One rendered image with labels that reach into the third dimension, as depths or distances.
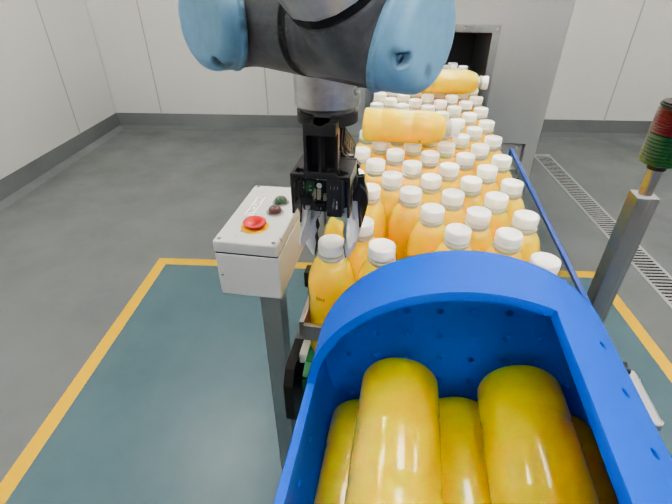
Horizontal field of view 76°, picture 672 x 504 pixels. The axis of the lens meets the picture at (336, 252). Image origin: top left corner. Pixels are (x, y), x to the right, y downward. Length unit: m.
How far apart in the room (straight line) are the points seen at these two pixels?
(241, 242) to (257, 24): 0.35
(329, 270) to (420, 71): 0.37
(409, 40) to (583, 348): 0.23
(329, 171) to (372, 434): 0.29
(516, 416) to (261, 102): 4.55
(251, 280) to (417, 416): 0.39
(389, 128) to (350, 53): 0.67
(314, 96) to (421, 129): 0.51
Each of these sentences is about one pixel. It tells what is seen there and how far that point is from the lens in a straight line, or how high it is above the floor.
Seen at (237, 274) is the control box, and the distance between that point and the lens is 0.68.
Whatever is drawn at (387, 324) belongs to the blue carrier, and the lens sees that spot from 0.43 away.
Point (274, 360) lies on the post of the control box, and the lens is 0.91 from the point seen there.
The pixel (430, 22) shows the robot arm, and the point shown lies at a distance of 0.31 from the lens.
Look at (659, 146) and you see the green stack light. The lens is 0.89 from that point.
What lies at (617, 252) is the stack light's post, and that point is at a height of 0.98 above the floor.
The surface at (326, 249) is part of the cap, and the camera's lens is 0.60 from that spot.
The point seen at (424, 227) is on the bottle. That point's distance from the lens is 0.72.
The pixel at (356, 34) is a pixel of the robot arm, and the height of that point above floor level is 1.40.
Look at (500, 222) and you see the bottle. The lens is 0.79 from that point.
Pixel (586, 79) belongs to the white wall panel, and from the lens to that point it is 5.11.
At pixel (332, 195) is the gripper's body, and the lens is 0.50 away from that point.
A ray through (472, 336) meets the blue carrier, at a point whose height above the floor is 1.14.
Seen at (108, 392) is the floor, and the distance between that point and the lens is 2.05.
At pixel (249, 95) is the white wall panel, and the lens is 4.80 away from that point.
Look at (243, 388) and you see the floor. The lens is 1.88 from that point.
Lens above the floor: 1.43
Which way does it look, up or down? 33 degrees down
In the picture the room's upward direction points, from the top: straight up
